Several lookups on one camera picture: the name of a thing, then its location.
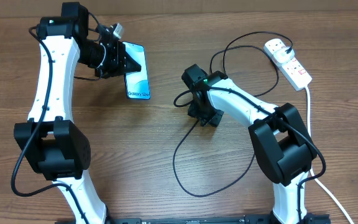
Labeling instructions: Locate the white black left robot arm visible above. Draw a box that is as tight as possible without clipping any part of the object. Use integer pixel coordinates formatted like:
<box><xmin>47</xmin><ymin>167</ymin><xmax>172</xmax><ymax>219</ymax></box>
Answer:
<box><xmin>14</xmin><ymin>2</ymin><xmax>148</xmax><ymax>223</ymax></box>

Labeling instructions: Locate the blue Samsung Galaxy smartphone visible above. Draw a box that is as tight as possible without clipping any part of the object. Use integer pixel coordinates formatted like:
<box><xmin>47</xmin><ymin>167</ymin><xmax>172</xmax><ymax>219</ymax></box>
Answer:
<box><xmin>123</xmin><ymin>42</ymin><xmax>151</xmax><ymax>100</ymax></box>

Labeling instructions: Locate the white charger plug adapter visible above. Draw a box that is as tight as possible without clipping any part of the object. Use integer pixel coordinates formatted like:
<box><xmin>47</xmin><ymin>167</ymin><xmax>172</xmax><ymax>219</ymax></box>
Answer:
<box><xmin>273</xmin><ymin>47</ymin><xmax>295</xmax><ymax>66</ymax></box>

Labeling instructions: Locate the brown cardboard backdrop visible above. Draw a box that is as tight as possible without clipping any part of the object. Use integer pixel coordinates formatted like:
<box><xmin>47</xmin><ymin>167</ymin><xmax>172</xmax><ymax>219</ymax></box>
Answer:
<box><xmin>0</xmin><ymin>0</ymin><xmax>358</xmax><ymax>17</ymax></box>

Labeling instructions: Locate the white power extension strip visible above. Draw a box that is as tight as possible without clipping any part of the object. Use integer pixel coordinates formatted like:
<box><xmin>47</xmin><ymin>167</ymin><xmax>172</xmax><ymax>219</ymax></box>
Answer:
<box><xmin>264</xmin><ymin>39</ymin><xmax>312</xmax><ymax>91</ymax></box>

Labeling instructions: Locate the white extension strip cord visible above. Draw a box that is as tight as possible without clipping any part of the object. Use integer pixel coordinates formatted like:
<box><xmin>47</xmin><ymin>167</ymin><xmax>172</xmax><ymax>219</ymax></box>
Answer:
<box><xmin>304</xmin><ymin>86</ymin><xmax>356</xmax><ymax>224</ymax></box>

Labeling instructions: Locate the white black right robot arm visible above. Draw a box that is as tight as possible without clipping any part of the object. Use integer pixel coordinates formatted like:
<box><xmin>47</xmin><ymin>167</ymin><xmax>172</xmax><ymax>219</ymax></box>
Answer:
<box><xmin>181</xmin><ymin>65</ymin><xmax>330</xmax><ymax>223</ymax></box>

